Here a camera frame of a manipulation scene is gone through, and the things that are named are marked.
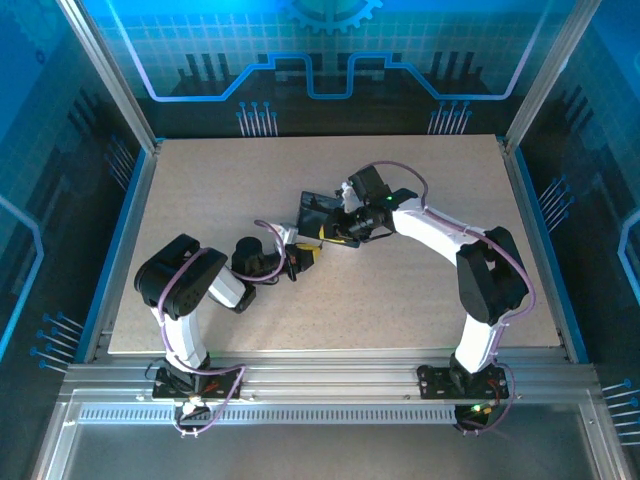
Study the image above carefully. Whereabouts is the slotted grey cable duct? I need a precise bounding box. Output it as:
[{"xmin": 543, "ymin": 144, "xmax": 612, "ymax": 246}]
[{"xmin": 77, "ymin": 403, "xmax": 459, "ymax": 426}]

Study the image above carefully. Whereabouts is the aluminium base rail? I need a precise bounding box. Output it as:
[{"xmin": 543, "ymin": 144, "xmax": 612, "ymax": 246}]
[{"xmin": 57, "ymin": 347, "xmax": 601, "ymax": 404}]

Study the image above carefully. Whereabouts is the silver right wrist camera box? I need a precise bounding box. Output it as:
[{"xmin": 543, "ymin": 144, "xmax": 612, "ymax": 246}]
[{"xmin": 335, "ymin": 180, "xmax": 362, "ymax": 212}]

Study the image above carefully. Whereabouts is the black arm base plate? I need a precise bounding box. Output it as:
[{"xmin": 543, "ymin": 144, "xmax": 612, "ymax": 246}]
[
  {"xmin": 152, "ymin": 366, "xmax": 246, "ymax": 401},
  {"xmin": 417, "ymin": 363, "xmax": 511, "ymax": 401}
]

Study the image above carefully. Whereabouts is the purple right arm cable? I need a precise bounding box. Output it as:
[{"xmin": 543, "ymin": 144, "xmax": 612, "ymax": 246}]
[{"xmin": 349, "ymin": 159, "xmax": 540, "ymax": 436}]

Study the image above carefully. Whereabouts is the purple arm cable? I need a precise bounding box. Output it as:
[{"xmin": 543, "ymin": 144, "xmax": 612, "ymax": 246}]
[
  {"xmin": 349, "ymin": 159, "xmax": 540, "ymax": 436},
  {"xmin": 154, "ymin": 218, "xmax": 291, "ymax": 439}
]

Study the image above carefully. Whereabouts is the aluminium frame post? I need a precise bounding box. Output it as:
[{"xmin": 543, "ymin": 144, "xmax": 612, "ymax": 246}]
[
  {"xmin": 53, "ymin": 0, "xmax": 166, "ymax": 154},
  {"xmin": 502, "ymin": 0, "xmax": 604, "ymax": 151}
]

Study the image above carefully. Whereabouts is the grey metal lower panel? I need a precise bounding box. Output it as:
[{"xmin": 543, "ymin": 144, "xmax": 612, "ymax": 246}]
[{"xmin": 29, "ymin": 399, "xmax": 631, "ymax": 480}]

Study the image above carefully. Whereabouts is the blue edge strip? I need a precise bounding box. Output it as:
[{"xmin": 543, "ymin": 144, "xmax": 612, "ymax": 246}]
[
  {"xmin": 73, "ymin": 147, "xmax": 150, "ymax": 364},
  {"xmin": 513, "ymin": 145, "xmax": 592, "ymax": 365}
]

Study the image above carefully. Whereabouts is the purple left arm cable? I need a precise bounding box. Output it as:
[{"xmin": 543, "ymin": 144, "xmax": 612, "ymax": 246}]
[{"xmin": 154, "ymin": 218, "xmax": 291, "ymax": 439}]

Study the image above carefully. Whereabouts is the starry night print square pad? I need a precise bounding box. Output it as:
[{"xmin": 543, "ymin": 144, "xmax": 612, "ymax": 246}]
[{"xmin": 297, "ymin": 190, "xmax": 347, "ymax": 236}]

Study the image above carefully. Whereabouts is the aluminium side rail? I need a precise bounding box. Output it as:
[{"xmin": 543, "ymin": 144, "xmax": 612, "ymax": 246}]
[
  {"xmin": 499, "ymin": 137, "xmax": 584, "ymax": 364},
  {"xmin": 82, "ymin": 142, "xmax": 166, "ymax": 364}
]

